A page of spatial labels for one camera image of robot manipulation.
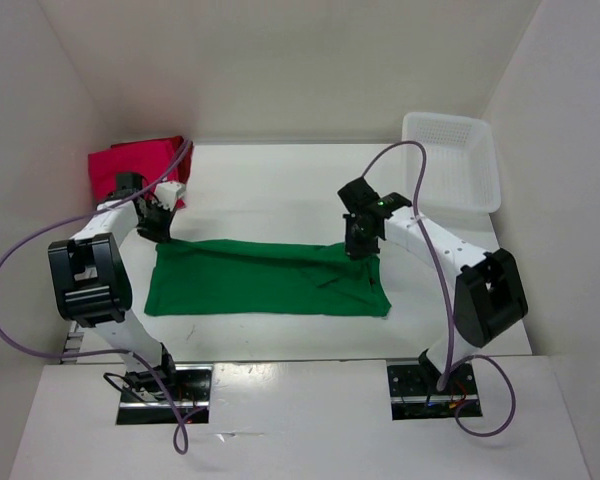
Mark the white plastic basket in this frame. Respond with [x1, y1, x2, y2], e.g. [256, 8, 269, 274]
[402, 112, 501, 215]

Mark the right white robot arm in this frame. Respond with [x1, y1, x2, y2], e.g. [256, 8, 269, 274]
[338, 177, 528, 393]

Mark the pink t shirt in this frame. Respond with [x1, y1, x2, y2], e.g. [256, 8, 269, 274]
[87, 136, 185, 203]

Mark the dark red t shirt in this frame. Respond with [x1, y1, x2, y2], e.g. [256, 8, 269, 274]
[110, 134, 195, 186]

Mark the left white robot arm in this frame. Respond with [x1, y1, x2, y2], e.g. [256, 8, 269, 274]
[48, 172, 186, 400]

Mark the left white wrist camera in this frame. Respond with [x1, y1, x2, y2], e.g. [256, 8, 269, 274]
[153, 181, 186, 210]

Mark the green t shirt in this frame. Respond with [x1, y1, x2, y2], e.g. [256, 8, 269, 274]
[144, 239, 391, 317]

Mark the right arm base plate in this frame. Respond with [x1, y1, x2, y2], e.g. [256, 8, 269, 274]
[386, 360, 482, 421]

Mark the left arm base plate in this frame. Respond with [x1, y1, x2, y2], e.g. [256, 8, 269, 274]
[103, 364, 213, 426]

